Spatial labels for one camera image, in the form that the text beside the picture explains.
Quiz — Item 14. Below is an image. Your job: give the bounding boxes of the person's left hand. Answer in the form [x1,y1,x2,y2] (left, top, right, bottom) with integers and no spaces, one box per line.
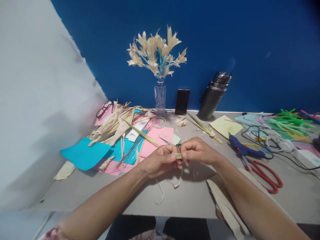
[139,144,185,179]

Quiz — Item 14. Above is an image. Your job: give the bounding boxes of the person's right hand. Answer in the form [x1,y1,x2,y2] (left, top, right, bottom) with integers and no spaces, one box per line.
[179,137,223,168]

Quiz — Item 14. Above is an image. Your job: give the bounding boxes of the person's right index finger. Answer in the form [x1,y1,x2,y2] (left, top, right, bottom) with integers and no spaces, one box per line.
[179,139,199,151]

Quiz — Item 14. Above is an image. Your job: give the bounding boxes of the person's right thumb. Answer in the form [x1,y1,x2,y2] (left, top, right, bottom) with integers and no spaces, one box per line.
[181,149,195,162]

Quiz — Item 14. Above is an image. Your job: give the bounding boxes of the person's left fingers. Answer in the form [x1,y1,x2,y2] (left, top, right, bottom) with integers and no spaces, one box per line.
[168,153,185,171]

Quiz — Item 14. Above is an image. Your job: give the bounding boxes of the small scissors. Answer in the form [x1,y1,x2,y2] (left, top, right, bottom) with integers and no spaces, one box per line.
[160,137,182,148]

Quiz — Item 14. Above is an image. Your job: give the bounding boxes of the curled husk strips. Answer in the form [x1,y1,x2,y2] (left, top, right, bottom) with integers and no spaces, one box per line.
[154,167,185,205]

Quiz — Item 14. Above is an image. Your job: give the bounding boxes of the pink paper sheet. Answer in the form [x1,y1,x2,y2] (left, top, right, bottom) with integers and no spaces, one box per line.
[95,127,175,177]

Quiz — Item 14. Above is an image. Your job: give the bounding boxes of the green stems with husk tip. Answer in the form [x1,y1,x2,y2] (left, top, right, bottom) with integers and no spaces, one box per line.
[187,113,223,144]

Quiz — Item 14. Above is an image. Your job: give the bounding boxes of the clear tape roll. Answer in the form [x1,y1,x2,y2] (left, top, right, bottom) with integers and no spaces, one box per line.
[151,116,167,128]

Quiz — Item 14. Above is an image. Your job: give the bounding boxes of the green stemmed husk bud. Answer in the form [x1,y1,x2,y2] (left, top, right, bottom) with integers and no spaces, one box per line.
[122,118,159,147]

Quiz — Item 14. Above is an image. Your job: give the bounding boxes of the pale yellow paper sheet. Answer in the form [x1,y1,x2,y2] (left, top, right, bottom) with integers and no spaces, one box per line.
[208,115,244,139]

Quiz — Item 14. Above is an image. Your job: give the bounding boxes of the black smartphone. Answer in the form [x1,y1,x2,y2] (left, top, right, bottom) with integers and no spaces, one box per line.
[174,89,191,116]

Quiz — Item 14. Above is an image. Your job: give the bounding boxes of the grey steel flask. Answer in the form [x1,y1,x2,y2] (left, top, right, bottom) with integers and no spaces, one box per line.
[197,72,233,121]

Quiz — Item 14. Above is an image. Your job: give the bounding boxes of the clear glass vase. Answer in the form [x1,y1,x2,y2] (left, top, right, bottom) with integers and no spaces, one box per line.
[154,79,167,117]

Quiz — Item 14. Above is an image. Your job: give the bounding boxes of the blue glue gun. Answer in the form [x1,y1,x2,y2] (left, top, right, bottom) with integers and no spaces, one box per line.
[228,134,266,158]

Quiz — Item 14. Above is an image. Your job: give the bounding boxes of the large pale husk sheets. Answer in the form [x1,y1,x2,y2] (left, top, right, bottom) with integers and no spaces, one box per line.
[206,168,265,240]

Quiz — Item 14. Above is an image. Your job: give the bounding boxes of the pile of dried corn husks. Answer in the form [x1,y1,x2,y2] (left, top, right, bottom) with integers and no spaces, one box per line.
[87,101,156,148]

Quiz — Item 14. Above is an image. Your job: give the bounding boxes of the person's legs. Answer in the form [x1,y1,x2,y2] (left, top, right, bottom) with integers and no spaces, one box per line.
[104,214,218,240]

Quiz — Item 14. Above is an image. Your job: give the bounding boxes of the small twisted husk bundle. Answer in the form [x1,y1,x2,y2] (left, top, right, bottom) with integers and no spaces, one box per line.
[98,155,116,172]

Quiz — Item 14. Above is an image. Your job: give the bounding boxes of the black eyeglasses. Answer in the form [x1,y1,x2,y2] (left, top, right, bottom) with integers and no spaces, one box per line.
[96,100,115,119]

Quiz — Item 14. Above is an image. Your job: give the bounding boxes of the cyan paper sheet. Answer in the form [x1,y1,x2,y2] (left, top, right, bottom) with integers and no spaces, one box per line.
[60,136,113,172]

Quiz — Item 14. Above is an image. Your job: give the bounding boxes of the husk flower bouquet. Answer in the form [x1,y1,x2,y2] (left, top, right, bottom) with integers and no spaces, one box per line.
[126,24,188,81]

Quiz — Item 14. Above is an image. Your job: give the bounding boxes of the pile of green pipe cleaners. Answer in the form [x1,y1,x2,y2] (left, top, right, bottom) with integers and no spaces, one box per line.
[265,108,314,133]

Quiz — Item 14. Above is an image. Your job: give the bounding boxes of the flat husk piece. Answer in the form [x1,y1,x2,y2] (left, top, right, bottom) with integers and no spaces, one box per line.
[53,161,76,181]

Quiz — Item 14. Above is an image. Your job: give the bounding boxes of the stack of coloured paper sheets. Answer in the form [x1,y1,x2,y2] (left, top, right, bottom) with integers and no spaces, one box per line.
[234,113,320,153]

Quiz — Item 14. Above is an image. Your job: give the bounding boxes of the white power adapter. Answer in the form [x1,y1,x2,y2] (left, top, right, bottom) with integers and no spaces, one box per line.
[296,149,320,168]

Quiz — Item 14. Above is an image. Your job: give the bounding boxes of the thin wooden stick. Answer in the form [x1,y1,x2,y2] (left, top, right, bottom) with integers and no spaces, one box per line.
[33,211,55,240]

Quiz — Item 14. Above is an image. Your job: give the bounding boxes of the bundle of thin wires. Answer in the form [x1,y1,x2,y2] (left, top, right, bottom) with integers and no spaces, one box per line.
[117,126,153,166]

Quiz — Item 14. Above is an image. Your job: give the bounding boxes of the black cable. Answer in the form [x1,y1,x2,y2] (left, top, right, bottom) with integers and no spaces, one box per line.
[241,124,320,180]

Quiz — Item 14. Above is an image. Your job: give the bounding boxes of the red handled scissors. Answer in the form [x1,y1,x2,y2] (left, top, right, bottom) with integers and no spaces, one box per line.
[240,155,283,194]

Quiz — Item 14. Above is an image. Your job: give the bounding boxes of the white coiled cable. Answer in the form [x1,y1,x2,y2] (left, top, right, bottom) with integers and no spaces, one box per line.
[264,136,296,153]

